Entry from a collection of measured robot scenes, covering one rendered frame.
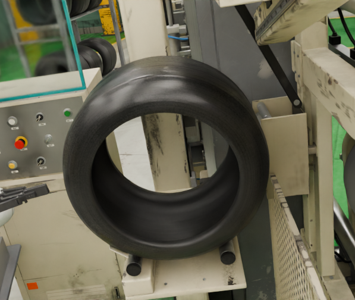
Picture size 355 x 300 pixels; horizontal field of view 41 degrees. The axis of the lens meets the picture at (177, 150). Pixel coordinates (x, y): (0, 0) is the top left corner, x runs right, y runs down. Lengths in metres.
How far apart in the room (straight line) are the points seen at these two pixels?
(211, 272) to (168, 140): 0.46
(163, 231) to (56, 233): 0.82
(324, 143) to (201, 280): 0.60
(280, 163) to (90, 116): 0.69
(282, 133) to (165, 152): 0.41
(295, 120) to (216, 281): 0.57
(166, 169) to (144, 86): 0.55
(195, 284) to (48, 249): 1.01
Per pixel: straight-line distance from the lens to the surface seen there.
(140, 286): 1.47
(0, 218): 1.95
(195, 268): 1.55
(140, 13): 1.51
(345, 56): 1.82
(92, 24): 12.20
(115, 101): 1.19
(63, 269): 2.38
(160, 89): 1.17
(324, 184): 1.71
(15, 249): 2.20
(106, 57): 5.90
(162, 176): 1.68
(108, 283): 2.39
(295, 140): 1.59
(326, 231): 1.81
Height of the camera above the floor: 1.76
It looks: 24 degrees down
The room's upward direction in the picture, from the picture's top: 9 degrees counter-clockwise
